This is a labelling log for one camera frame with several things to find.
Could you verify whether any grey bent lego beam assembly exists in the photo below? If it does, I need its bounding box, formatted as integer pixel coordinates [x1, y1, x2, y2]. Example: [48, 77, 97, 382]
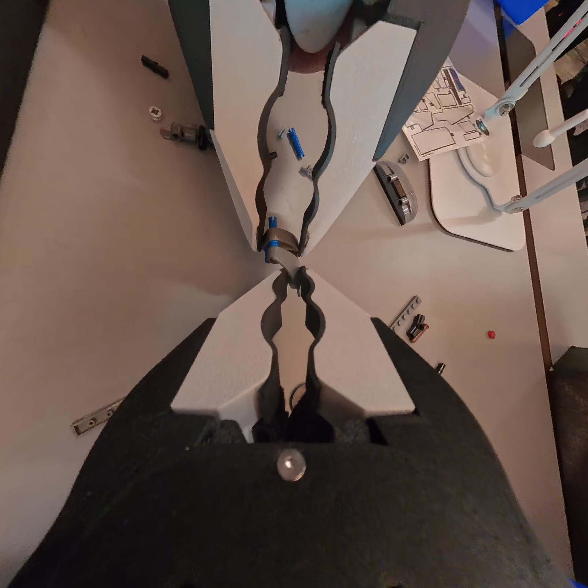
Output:
[263, 215, 305, 295]

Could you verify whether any long grey lego plate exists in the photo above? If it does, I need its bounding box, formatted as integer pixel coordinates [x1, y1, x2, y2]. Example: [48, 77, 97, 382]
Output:
[73, 398, 125, 436]
[390, 295, 423, 332]

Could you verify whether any white book stand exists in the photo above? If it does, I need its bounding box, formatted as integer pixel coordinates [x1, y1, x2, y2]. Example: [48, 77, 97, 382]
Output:
[429, 18, 588, 253]

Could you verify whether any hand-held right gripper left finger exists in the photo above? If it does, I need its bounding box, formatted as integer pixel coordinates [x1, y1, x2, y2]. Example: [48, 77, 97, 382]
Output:
[171, 269, 288, 443]

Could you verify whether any white sticker sheet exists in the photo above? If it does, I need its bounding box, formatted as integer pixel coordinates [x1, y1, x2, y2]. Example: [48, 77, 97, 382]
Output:
[402, 57, 488, 162]

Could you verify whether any black red lego piece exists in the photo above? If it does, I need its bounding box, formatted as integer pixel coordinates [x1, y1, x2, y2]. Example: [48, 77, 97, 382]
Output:
[406, 313, 431, 343]

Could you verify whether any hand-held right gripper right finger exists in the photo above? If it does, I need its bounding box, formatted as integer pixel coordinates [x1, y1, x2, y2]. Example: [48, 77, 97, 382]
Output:
[299, 266, 417, 443]

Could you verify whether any blue storage bin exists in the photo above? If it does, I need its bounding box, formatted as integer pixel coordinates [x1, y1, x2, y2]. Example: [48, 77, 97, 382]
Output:
[494, 0, 548, 27]

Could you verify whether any dark grey curved lego panel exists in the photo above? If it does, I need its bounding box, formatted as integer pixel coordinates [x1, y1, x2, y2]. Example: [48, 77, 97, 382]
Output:
[372, 160, 418, 227]

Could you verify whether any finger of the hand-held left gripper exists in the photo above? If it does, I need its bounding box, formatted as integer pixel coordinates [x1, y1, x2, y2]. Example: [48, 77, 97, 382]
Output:
[298, 17, 420, 256]
[209, 0, 291, 252]

